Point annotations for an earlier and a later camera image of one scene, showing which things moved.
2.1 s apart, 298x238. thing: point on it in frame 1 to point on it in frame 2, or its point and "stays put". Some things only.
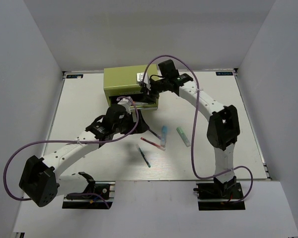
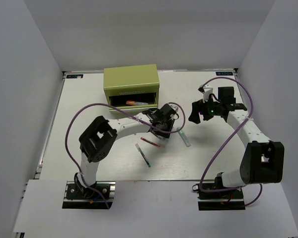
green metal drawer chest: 122,82 stays put
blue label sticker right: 224,73 stays put
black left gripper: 140,127 to 164,135
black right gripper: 149,98 to 197,107
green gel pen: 144,156 stays put
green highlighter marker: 184,137 stays put
